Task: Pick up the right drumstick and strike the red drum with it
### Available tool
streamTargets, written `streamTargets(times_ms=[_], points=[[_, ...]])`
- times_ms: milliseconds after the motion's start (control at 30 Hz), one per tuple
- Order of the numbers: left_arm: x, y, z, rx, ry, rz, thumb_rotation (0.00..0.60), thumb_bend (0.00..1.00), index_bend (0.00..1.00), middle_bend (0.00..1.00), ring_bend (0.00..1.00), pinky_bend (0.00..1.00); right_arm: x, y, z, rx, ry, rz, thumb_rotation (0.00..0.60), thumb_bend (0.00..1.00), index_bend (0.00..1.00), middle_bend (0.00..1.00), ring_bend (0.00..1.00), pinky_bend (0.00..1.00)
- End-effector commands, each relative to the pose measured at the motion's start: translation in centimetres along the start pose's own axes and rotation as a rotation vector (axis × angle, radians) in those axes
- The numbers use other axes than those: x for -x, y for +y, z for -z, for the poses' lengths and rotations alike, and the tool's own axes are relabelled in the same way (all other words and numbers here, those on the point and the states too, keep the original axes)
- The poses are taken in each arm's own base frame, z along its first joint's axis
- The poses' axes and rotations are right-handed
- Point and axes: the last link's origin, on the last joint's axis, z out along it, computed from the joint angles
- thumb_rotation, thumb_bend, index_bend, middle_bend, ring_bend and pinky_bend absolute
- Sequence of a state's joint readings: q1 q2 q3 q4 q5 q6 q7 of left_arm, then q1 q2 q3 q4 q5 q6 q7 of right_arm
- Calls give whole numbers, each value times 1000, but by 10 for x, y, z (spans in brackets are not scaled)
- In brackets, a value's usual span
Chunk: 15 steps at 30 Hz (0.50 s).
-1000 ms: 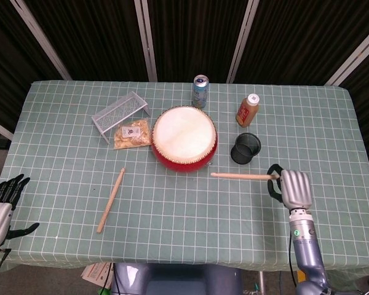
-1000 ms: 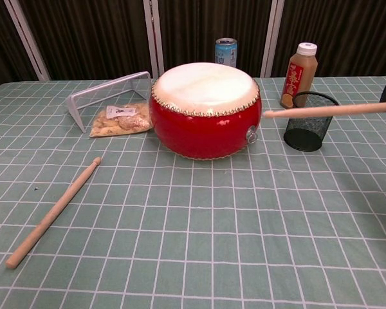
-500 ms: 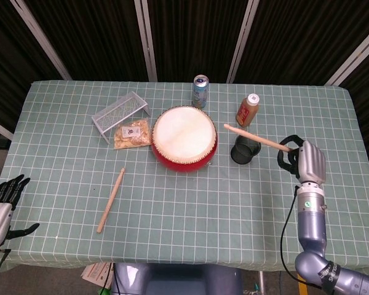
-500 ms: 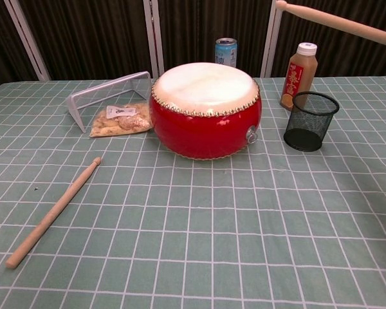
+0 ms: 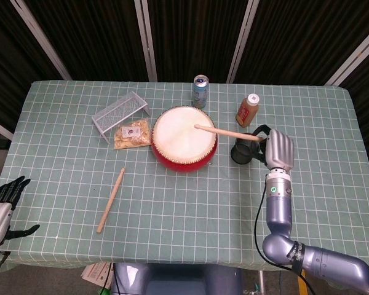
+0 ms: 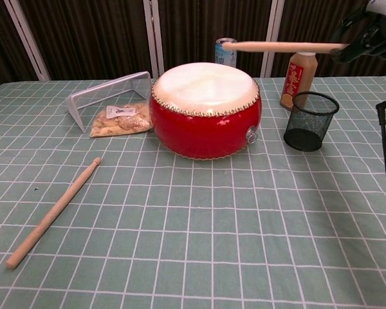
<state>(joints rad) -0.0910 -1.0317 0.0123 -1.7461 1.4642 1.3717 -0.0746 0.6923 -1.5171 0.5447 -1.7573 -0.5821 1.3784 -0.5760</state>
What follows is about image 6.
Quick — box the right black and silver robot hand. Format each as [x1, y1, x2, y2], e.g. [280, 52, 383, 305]
[329, 0, 386, 64]

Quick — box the wooden drumstick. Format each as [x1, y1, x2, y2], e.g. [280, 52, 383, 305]
[5, 156, 102, 270]
[223, 41, 350, 55]

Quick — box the red drum with white skin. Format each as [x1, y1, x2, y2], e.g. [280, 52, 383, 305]
[148, 62, 261, 161]

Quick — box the brown drink bottle white cap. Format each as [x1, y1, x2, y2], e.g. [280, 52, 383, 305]
[280, 50, 318, 112]

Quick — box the black mesh pen cup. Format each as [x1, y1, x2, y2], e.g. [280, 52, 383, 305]
[282, 91, 341, 153]

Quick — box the blue and white drink can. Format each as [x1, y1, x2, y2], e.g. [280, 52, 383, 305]
[215, 37, 238, 69]

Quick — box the green checked tablecloth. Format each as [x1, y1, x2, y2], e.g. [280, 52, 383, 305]
[0, 76, 386, 309]

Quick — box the clear bag of snacks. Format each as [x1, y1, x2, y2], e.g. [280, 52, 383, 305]
[89, 102, 153, 138]

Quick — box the white partition frame post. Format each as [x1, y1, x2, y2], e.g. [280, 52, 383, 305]
[142, 0, 165, 79]
[7, 0, 51, 82]
[261, 0, 286, 79]

